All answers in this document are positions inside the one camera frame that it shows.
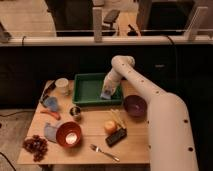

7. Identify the white paper cup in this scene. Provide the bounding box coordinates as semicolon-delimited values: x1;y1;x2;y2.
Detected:
55;78;69;95

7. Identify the silver fork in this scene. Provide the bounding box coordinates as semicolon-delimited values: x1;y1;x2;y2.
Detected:
90;144;120;162

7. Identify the dark spatula tool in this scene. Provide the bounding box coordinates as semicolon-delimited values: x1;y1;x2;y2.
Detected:
40;80;56;102

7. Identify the white horizontal rail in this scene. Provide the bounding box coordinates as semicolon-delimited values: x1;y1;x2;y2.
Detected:
0;35;213;47

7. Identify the orange bowl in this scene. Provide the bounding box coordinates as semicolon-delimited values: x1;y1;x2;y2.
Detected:
56;122;82;148

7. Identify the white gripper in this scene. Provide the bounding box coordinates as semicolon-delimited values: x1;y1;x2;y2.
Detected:
102;75;120;95

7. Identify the purple bowl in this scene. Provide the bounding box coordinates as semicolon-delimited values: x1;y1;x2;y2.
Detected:
123;95;147;117

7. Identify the yellow fries bundle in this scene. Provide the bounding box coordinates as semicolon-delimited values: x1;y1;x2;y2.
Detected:
110;109;126;129

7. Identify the orange carrot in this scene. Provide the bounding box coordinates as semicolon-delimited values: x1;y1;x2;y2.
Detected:
40;109;61;120

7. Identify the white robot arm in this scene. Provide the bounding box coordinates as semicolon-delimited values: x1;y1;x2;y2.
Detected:
102;55;199;171

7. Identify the blue plush toy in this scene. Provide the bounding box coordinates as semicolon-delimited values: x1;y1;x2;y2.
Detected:
43;97;59;112

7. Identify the metal can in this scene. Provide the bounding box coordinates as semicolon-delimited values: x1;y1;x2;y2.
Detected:
70;106;81;121

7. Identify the grey blue cloth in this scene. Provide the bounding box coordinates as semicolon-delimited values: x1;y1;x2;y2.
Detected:
44;122;62;143

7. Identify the orange fruit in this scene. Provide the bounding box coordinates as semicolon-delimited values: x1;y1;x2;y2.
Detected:
104;120;117;135

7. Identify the green plastic tray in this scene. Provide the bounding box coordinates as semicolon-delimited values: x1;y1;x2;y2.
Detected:
72;73;123;106

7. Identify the bunch of dark grapes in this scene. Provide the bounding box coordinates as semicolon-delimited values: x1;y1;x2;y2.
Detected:
22;135;48;162

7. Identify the black rectangular block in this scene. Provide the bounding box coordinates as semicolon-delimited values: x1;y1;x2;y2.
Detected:
105;128;127;147

